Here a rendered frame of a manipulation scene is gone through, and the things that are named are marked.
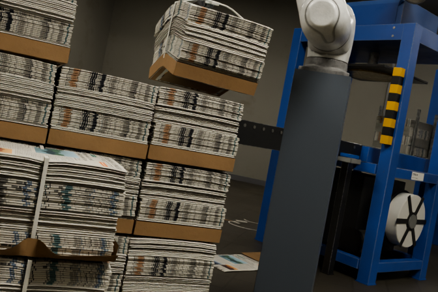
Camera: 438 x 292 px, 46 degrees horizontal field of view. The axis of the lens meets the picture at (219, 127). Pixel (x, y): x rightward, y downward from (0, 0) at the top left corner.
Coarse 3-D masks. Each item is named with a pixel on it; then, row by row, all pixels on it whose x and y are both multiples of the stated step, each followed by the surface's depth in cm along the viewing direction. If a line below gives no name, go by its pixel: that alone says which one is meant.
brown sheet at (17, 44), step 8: (0, 40) 135; (8, 40) 136; (16, 40) 137; (24, 40) 138; (32, 40) 138; (0, 48) 136; (8, 48) 136; (16, 48) 137; (24, 48) 138; (32, 48) 139; (40, 48) 140; (48, 48) 140; (56, 48) 141; (64, 48) 142; (40, 56) 140; (48, 56) 141; (56, 56) 141; (64, 56) 142
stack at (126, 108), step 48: (0, 96) 137; (48, 96) 141; (96, 96) 146; (144, 96) 152; (192, 96) 158; (48, 144) 150; (144, 144) 152; (192, 144) 158; (144, 192) 154; (192, 192) 160; (144, 240) 154; (144, 288) 155; (192, 288) 161
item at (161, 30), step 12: (168, 12) 178; (156, 24) 191; (168, 24) 176; (156, 36) 189; (156, 48) 186; (156, 72) 179; (168, 72) 176; (180, 84) 186; (192, 84) 185; (204, 84) 184
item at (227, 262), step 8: (216, 256) 296; (224, 256) 299; (232, 256) 302; (240, 256) 306; (216, 264) 278; (224, 264) 281; (232, 264) 285; (240, 264) 288; (248, 264) 291; (256, 264) 294
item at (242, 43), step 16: (176, 16) 169; (192, 16) 154; (208, 16) 156; (224, 16) 158; (176, 32) 164; (192, 32) 155; (208, 32) 157; (224, 32) 159; (240, 32) 161; (256, 32) 163; (176, 48) 162; (192, 48) 157; (208, 48) 159; (224, 48) 160; (240, 48) 161; (256, 48) 163; (192, 64) 159; (208, 64) 160; (224, 64) 161; (240, 64) 163; (256, 64) 165; (192, 80) 162; (256, 80) 167
